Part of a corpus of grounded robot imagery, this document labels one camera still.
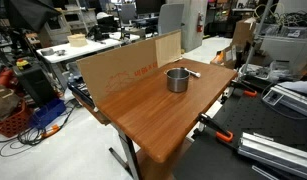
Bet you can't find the grey metal table leg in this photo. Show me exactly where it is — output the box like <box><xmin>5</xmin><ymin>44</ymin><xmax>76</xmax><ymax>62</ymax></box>
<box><xmin>108</xmin><ymin>123</ymin><xmax>142</xmax><ymax>180</ymax></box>

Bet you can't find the brown cardboard panel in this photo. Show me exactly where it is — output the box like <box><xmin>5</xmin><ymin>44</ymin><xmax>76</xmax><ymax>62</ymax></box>
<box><xmin>76</xmin><ymin>29</ymin><xmax>183</xmax><ymax>104</ymax></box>

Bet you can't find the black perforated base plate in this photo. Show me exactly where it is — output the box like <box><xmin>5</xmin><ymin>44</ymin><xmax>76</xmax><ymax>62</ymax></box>
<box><xmin>172</xmin><ymin>83</ymin><xmax>307</xmax><ymax>180</ymax></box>

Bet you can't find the brown cardboard box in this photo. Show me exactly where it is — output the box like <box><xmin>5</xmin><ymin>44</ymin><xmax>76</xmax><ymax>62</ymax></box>
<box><xmin>231</xmin><ymin>17</ymin><xmax>257</xmax><ymax>48</ymax></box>

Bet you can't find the black photo umbrella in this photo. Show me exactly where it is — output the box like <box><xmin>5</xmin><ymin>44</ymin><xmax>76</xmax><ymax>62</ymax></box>
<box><xmin>2</xmin><ymin>0</ymin><xmax>62</xmax><ymax>33</ymax></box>

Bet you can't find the blue plastic bin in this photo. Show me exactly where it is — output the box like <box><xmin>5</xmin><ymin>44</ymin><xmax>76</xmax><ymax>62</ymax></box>
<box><xmin>29</xmin><ymin>98</ymin><xmax>67</xmax><ymax>129</ymax></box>

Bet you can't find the stainless steel pot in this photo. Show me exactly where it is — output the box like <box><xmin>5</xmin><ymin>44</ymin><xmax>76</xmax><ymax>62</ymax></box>
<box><xmin>164</xmin><ymin>67</ymin><xmax>191</xmax><ymax>94</ymax></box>

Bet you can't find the black cables bundle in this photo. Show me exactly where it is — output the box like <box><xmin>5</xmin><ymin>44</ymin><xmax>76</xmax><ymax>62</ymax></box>
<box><xmin>0</xmin><ymin>103</ymin><xmax>79</xmax><ymax>158</ymax></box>

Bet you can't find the grey office chair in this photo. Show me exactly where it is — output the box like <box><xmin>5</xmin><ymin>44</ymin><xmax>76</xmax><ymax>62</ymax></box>
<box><xmin>157</xmin><ymin>3</ymin><xmax>186</xmax><ymax>36</ymax></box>

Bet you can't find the silver aluminium extrusion rail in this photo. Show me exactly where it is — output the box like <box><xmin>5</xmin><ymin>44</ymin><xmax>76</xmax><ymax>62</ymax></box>
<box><xmin>237</xmin><ymin>132</ymin><xmax>307</xmax><ymax>180</ymax></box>

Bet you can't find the red fire extinguisher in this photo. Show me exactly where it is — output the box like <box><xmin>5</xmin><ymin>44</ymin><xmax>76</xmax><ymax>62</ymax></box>
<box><xmin>196</xmin><ymin>12</ymin><xmax>205</xmax><ymax>33</ymax></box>

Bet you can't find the black table bracket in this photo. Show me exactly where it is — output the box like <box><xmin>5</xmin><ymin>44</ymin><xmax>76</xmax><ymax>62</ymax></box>
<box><xmin>220</xmin><ymin>87</ymin><xmax>233</xmax><ymax>104</ymax></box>

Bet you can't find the black equipment case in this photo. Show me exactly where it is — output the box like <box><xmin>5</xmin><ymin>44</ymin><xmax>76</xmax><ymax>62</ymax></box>
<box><xmin>12</xmin><ymin>63</ymin><xmax>57</xmax><ymax>108</ymax></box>

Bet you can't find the brown bag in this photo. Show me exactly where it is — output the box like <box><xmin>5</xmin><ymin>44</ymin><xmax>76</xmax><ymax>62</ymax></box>
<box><xmin>0</xmin><ymin>79</ymin><xmax>22</xmax><ymax>123</ymax></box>

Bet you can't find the yellow emergency stop button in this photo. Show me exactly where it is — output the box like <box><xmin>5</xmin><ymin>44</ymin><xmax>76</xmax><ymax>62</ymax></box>
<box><xmin>15</xmin><ymin>58</ymin><xmax>31</xmax><ymax>70</ymax></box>

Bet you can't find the black white dry-erase marker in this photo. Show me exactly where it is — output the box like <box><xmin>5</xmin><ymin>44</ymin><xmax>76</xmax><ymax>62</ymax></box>
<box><xmin>183</xmin><ymin>67</ymin><xmax>202</xmax><ymax>79</ymax></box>

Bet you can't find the silver metal pole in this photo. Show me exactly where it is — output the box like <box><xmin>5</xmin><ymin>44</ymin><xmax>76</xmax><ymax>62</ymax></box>
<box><xmin>241</xmin><ymin>0</ymin><xmax>274</xmax><ymax>78</ymax></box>

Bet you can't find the light wooden basket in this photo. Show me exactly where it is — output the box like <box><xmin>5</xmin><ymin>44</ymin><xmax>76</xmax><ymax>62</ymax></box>
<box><xmin>66</xmin><ymin>33</ymin><xmax>89</xmax><ymax>48</ymax></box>

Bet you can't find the white work table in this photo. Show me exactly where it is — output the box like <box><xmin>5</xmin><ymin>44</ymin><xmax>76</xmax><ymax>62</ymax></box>
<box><xmin>36</xmin><ymin>31</ymin><xmax>141</xmax><ymax>64</ymax></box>

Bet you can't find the red plastic crate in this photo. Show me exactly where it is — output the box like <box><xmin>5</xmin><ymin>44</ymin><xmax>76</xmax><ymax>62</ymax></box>
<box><xmin>0</xmin><ymin>99</ymin><xmax>32</xmax><ymax>138</ymax></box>

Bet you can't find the black computer monitor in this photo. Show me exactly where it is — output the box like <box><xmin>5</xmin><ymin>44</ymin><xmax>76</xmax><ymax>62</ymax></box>
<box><xmin>135</xmin><ymin>0</ymin><xmax>167</xmax><ymax>15</ymax></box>

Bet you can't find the grey flat rail device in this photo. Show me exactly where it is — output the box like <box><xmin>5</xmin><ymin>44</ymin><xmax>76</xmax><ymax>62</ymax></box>
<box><xmin>262</xmin><ymin>84</ymin><xmax>307</xmax><ymax>118</ymax></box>

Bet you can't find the black orange bar clamp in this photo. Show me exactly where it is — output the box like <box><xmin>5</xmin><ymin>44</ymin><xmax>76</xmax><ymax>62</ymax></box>
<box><xmin>230</xmin><ymin>79</ymin><xmax>258</xmax><ymax>98</ymax></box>
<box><xmin>195</xmin><ymin>113</ymin><xmax>235</xmax><ymax>144</ymax></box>

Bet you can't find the tangled cables pile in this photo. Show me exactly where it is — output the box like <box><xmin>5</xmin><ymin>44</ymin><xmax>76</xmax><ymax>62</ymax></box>
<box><xmin>254</xmin><ymin>3</ymin><xmax>307</xmax><ymax>28</ymax></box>

